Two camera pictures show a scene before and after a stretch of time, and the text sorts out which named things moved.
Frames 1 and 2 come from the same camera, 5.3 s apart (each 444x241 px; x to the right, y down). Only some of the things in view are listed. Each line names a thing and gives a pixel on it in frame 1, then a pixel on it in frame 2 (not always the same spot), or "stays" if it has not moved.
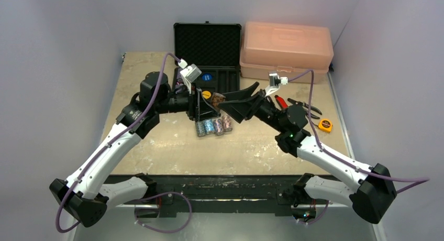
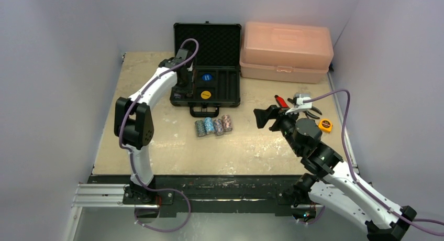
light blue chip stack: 209,126 stays
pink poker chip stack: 226,124 stays
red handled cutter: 281,102 stays
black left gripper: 203,109 to 187,89
